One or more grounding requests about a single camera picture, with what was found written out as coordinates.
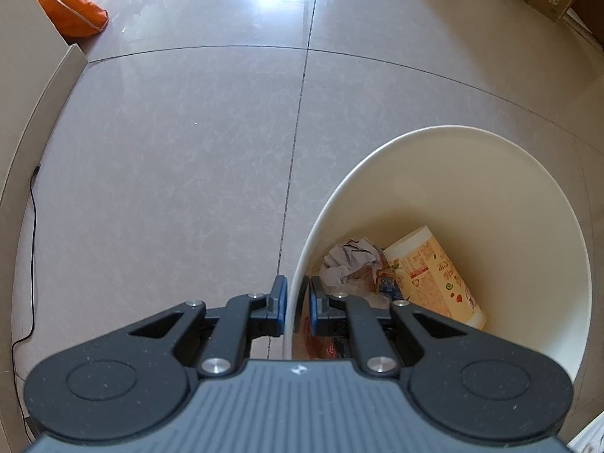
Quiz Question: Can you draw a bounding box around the orange blue snack packet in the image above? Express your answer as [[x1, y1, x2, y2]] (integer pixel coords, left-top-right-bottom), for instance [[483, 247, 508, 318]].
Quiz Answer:
[[377, 271, 401, 300]]

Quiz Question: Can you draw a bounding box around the white tissue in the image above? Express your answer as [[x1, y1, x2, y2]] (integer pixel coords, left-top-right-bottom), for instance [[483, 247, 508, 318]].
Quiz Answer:
[[318, 237, 385, 293]]

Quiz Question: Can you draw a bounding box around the yellow cylindrical snack canister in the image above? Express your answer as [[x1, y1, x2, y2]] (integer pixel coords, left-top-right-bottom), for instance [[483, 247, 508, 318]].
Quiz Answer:
[[383, 226, 486, 329]]

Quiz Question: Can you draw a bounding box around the white plastic waste bin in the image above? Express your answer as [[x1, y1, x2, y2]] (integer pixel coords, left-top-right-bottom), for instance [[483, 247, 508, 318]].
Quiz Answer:
[[287, 125, 592, 378]]

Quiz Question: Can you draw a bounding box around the white skirting board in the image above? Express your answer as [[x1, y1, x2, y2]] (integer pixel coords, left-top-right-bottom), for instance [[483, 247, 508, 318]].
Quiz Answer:
[[0, 43, 89, 227]]

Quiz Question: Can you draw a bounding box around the orange cushion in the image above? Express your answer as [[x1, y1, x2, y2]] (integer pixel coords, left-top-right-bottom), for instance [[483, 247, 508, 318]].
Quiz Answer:
[[37, 0, 109, 40]]

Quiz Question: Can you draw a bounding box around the black cable on floor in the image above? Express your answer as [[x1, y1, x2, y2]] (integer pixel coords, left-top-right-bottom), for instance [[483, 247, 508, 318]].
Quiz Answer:
[[9, 163, 43, 435]]

